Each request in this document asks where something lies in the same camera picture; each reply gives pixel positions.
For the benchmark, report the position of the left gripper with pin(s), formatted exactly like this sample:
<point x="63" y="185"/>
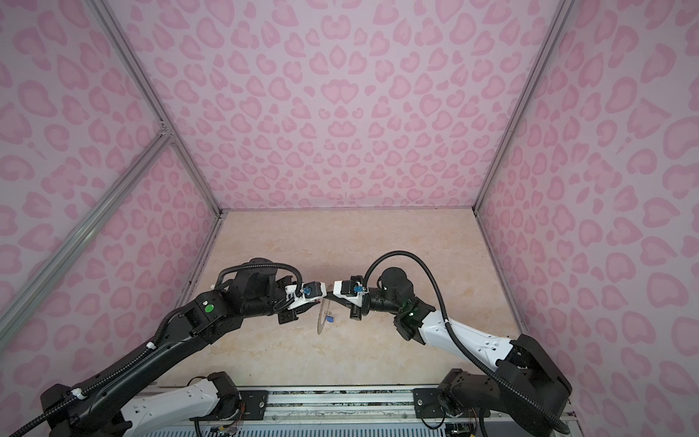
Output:
<point x="292" y="314"/>

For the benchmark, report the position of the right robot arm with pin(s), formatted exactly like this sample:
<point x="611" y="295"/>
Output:
<point x="515" y="376"/>

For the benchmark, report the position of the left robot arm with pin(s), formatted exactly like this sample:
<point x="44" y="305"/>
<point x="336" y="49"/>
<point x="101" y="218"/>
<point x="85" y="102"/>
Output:
<point x="97" y="406"/>

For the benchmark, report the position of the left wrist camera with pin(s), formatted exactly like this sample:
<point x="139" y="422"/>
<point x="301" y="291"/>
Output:
<point x="307" y="296"/>

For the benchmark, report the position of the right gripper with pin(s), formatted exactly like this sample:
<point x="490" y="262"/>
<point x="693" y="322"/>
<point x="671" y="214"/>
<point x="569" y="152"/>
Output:
<point x="358" y="312"/>

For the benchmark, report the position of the diagonal aluminium frame bar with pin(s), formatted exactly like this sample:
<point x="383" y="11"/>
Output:
<point x="36" y="289"/>

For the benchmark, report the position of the metal perforated ring disc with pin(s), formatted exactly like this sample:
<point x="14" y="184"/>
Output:
<point x="325" y="306"/>

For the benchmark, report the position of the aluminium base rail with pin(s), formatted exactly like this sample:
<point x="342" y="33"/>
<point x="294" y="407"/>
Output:
<point x="361" y="410"/>

